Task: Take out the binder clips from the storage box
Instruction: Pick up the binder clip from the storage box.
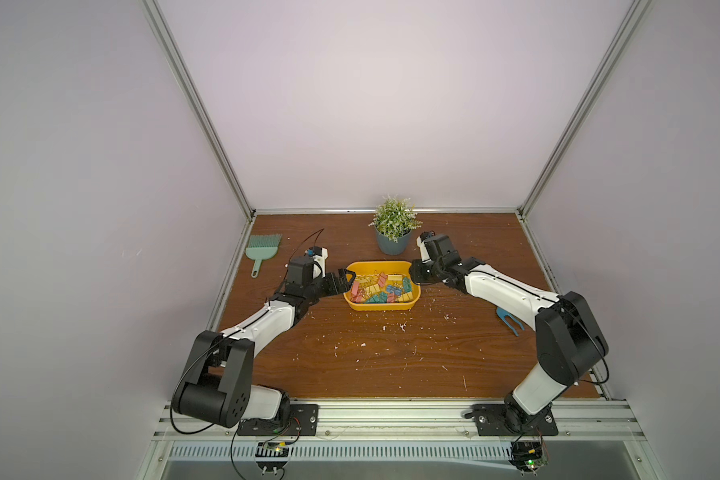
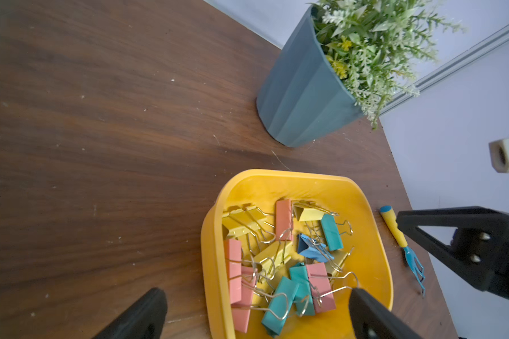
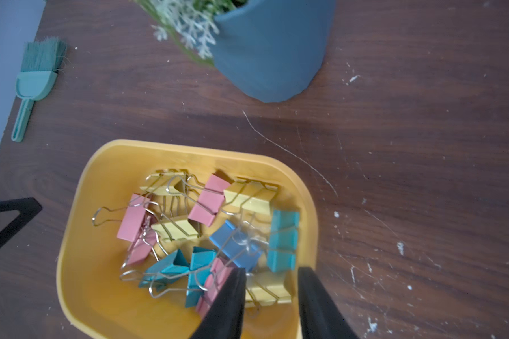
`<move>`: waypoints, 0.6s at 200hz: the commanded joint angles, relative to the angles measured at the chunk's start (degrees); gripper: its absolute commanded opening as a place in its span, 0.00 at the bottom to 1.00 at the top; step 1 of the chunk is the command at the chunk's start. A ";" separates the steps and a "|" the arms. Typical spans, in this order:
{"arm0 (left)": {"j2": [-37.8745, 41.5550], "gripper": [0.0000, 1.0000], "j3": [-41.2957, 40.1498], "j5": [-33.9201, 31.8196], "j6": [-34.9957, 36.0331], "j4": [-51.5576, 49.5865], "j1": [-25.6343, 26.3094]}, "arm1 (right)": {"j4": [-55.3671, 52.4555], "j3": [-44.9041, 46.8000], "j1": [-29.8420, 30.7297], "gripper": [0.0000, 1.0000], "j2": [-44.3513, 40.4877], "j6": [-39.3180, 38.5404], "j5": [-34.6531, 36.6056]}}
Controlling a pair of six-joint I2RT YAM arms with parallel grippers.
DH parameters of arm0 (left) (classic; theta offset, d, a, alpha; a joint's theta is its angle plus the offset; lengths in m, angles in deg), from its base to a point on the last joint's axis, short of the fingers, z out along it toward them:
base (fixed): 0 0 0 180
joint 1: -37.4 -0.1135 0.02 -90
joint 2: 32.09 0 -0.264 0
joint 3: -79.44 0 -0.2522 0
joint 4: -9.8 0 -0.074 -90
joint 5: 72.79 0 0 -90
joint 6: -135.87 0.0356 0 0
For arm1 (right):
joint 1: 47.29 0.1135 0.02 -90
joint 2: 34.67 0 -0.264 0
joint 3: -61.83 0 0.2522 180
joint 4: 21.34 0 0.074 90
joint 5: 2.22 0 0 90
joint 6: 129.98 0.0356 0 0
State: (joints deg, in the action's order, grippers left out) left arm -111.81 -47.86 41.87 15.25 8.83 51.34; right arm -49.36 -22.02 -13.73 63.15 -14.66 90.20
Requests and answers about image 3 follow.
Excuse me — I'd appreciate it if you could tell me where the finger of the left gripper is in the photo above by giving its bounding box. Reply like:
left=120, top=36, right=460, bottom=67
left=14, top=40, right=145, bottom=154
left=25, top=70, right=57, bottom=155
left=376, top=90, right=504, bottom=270
left=0, top=197, right=42, bottom=249

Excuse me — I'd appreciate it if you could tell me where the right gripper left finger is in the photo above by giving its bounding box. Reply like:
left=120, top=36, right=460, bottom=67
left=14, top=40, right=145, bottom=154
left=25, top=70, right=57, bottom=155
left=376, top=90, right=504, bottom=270
left=191, top=268, right=247, bottom=339

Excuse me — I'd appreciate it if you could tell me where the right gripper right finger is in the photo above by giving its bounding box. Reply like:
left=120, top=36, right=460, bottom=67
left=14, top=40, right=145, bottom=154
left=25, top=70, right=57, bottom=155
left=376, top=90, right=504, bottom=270
left=298, top=266, right=358, bottom=339

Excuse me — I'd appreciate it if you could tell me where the teal binder clip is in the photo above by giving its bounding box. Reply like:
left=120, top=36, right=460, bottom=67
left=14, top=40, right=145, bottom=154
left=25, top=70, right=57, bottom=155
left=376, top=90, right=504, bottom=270
left=120, top=249, right=189, bottom=290
left=185, top=247, right=217, bottom=308
left=267, top=210, right=300, bottom=273

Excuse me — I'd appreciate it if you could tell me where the yellow plastic storage box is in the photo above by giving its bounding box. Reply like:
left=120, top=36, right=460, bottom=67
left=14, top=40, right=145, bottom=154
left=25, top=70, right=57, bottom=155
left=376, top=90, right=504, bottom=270
left=56, top=138, right=320, bottom=339

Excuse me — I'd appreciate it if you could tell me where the yellow binder clip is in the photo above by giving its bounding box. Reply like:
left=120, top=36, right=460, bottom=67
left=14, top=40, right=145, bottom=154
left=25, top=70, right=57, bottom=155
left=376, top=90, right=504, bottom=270
left=151, top=216, right=199, bottom=242
left=223, top=180, right=279, bottom=216
left=140, top=171, right=187, bottom=196
left=245, top=271, right=293, bottom=308

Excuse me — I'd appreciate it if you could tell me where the blue binder clip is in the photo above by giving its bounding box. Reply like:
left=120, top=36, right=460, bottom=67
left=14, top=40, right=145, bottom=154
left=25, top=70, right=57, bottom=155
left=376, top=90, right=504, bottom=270
left=209, top=220, right=262, bottom=272

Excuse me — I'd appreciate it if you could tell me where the green hand brush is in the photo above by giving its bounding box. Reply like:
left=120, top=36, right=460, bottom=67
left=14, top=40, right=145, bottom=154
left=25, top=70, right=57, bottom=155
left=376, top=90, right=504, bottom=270
left=11, top=37, right=67, bottom=143

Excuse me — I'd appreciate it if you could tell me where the potted plant blue-grey pot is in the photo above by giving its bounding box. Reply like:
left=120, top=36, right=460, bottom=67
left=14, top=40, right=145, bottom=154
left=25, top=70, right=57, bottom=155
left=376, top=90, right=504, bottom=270
left=131, top=0, right=337, bottom=104

